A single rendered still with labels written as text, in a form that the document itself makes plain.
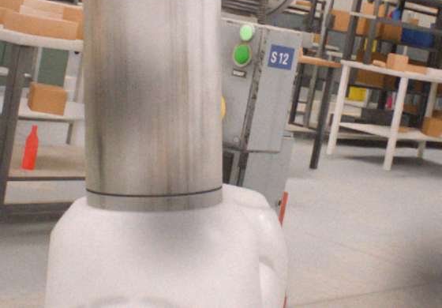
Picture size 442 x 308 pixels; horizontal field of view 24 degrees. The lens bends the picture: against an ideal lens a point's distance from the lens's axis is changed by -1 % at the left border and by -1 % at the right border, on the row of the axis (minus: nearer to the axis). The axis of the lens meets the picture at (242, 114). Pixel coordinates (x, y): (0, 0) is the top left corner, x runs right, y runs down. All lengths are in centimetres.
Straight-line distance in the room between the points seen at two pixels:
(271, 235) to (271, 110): 75
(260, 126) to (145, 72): 94
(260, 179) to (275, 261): 101
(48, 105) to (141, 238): 594
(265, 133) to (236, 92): 8
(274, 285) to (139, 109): 26
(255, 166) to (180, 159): 119
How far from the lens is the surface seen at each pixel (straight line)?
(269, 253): 92
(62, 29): 440
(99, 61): 73
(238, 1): 199
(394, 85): 1182
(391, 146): 962
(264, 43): 162
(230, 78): 165
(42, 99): 662
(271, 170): 195
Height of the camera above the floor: 113
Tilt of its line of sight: 5 degrees down
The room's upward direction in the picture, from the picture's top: 11 degrees clockwise
